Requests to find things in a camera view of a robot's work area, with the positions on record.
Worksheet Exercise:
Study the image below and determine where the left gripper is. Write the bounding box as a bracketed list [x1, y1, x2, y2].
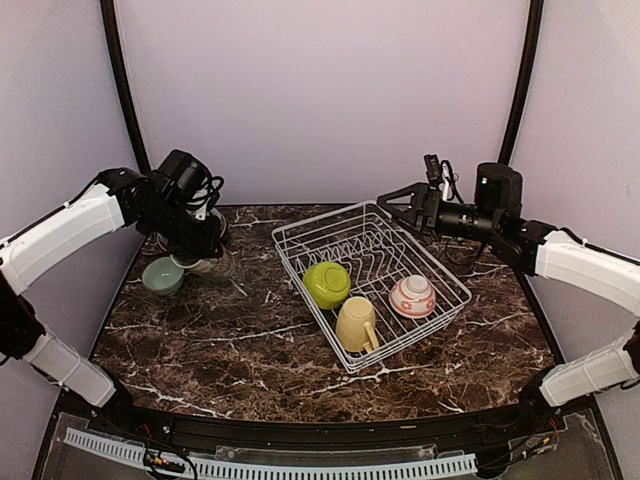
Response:
[141, 197, 223, 257]

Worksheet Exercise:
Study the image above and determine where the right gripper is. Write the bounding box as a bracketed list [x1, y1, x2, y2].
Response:
[378, 181, 502, 242]

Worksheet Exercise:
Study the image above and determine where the teal patterned mug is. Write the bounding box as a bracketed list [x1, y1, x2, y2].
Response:
[170, 248, 236, 283]

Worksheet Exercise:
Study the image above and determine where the light teal bowl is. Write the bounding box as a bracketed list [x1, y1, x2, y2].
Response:
[141, 257, 184, 296]

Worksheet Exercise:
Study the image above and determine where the lime green bowl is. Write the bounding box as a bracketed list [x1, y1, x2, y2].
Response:
[303, 262, 351, 310]

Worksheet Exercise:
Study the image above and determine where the yellow mug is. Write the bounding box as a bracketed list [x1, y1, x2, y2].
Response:
[335, 297, 380, 353]

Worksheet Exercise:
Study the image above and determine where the light teal plate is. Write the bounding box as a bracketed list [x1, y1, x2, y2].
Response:
[209, 207, 228, 240]

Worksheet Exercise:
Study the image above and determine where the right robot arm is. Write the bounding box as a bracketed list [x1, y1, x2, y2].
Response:
[376, 155, 639, 434]

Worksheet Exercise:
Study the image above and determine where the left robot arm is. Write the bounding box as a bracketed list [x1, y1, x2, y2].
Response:
[1, 150, 226, 436]

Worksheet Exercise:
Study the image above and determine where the pink and white cup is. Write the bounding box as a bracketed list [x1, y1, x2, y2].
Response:
[389, 275, 436, 319]

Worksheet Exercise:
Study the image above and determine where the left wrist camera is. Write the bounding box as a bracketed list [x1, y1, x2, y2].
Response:
[186, 175, 225, 221]

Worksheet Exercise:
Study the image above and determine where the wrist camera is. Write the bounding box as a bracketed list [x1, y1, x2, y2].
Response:
[186, 175, 225, 221]
[424, 154, 463, 203]

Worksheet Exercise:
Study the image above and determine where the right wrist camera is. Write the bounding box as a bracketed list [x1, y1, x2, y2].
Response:
[424, 154, 463, 203]

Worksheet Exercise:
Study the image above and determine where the white wire dish rack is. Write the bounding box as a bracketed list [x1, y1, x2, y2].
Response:
[272, 200, 471, 373]

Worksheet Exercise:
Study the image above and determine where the black front rail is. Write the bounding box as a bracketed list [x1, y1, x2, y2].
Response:
[54, 379, 596, 461]

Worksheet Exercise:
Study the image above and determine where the right black frame post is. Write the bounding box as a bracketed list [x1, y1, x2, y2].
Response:
[497, 0, 544, 165]

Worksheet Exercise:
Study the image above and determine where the black frame post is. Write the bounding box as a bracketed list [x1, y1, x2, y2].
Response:
[99, 0, 151, 173]
[497, 0, 544, 165]

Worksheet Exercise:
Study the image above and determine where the left black frame post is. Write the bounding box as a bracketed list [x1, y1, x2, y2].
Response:
[99, 0, 151, 173]

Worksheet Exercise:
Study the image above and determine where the white slotted cable duct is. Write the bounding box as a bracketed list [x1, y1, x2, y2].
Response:
[64, 427, 478, 479]

